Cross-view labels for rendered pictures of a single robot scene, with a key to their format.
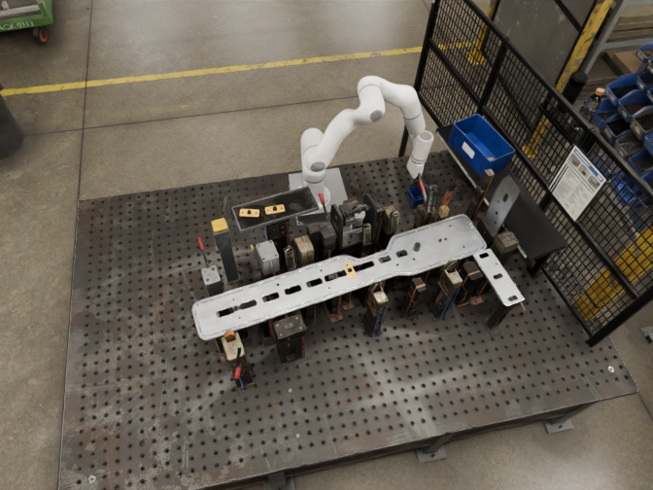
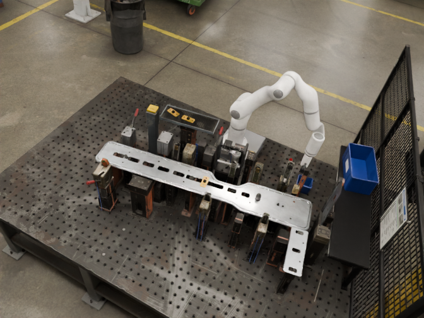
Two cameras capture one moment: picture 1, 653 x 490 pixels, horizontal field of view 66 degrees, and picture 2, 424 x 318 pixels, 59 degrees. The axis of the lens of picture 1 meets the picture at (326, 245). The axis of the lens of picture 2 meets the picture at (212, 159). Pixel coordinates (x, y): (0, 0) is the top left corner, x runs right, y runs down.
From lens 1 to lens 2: 100 cm
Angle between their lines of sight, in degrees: 23
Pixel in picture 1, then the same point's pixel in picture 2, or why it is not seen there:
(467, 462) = not seen: outside the picture
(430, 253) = (264, 207)
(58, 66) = (187, 28)
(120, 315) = (84, 135)
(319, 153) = (239, 105)
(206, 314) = (109, 149)
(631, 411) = not seen: outside the picture
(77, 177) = (147, 81)
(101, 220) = (121, 90)
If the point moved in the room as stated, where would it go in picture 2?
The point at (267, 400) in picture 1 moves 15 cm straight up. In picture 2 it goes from (108, 224) to (105, 211)
